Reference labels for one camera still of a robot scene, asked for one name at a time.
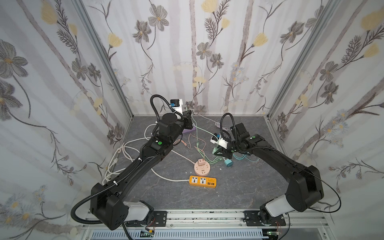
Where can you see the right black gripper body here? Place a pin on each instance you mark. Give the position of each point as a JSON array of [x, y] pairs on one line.
[[226, 149]]

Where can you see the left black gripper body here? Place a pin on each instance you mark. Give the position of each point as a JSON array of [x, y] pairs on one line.
[[188, 120]]

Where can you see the purple power strip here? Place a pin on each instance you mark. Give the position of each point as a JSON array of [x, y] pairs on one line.
[[185, 131]]

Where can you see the teal charger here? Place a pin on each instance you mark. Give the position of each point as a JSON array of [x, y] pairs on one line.
[[228, 162]]

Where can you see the pink charger adapter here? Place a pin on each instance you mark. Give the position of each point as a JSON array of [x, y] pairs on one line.
[[201, 163]]

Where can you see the pink round power socket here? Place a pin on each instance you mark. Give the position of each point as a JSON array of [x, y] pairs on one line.
[[202, 172]]

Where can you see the orange power strip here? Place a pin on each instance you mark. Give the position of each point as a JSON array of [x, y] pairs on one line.
[[203, 182]]

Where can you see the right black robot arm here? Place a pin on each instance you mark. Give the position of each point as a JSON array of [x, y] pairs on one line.
[[305, 185]]

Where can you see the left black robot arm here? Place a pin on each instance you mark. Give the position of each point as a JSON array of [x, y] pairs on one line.
[[106, 204]]

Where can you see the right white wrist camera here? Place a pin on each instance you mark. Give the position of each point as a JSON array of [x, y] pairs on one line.
[[218, 140]]

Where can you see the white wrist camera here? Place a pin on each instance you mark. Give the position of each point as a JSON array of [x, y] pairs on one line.
[[177, 105], [218, 140]]

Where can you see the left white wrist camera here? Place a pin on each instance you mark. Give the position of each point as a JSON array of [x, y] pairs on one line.
[[177, 105]]

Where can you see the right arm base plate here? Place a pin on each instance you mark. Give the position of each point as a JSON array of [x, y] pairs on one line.
[[257, 218]]

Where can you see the white vented cable duct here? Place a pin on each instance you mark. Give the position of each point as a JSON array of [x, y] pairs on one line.
[[207, 234]]

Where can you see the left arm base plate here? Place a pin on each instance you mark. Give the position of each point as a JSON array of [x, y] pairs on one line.
[[159, 219]]

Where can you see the aluminium front rail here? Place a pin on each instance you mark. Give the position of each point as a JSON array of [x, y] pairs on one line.
[[233, 218]]

